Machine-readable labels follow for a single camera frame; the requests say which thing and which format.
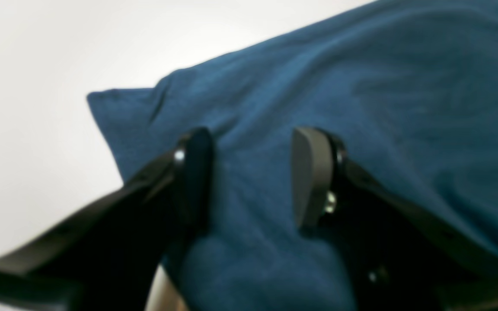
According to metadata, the dark blue t-shirt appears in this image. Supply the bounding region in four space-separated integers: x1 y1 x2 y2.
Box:
87 0 498 311

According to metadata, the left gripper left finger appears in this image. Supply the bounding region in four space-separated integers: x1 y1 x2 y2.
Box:
0 127 214 311

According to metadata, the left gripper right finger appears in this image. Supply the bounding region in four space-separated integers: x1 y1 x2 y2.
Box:
292 127 498 311

